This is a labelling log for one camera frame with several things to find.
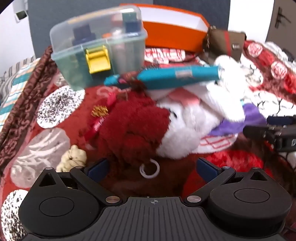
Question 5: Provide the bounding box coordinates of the white wall device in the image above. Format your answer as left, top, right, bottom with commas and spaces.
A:
13, 0, 29, 22

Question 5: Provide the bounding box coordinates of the striped bedding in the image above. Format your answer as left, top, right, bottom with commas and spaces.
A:
0, 57, 42, 131

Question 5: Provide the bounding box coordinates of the brown handbag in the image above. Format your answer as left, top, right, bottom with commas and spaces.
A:
202, 27, 247, 63

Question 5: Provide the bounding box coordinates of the white plush toy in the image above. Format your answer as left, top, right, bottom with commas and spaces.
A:
154, 56, 247, 161

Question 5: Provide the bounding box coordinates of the gold tinsel ornament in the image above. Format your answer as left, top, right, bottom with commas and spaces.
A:
91, 105, 109, 118

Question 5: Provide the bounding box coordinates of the red printed blanket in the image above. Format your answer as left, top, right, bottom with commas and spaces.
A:
0, 39, 296, 241

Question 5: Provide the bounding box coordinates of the dark blue jar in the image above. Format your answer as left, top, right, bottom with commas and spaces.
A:
72, 24, 96, 46

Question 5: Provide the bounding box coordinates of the grey door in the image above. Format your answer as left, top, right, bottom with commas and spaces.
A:
266, 0, 296, 48

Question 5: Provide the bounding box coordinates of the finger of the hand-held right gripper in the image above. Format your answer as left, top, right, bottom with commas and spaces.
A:
243, 126, 278, 141
266, 115, 296, 127

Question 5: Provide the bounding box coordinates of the brown patterned cloth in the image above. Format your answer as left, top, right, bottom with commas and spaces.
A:
0, 45, 61, 168

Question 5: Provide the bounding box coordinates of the dark green block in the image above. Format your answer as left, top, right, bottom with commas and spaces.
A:
122, 10, 140, 33

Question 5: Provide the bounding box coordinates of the purple cloth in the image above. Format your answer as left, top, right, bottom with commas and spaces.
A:
209, 103, 267, 138

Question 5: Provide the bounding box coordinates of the clear plastic storage box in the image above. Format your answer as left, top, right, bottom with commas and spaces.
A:
50, 5, 148, 91

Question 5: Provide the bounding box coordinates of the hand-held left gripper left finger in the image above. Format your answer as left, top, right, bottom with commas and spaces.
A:
30, 158, 122, 206

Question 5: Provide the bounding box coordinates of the orange cardboard box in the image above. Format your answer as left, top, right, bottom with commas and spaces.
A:
139, 5, 210, 53

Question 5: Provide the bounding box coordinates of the dark red plush toy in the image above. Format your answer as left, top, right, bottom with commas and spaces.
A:
84, 86, 172, 168

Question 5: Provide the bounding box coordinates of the white plastic ring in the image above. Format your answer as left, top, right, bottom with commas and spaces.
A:
139, 160, 160, 179

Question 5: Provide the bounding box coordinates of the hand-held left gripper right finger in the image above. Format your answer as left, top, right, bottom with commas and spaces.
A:
184, 158, 269, 206

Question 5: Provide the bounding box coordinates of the dark grey upholstered panel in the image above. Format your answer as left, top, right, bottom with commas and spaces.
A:
154, 0, 232, 31

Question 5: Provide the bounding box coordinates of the cream scrunchie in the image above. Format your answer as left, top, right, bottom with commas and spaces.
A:
56, 146, 87, 172

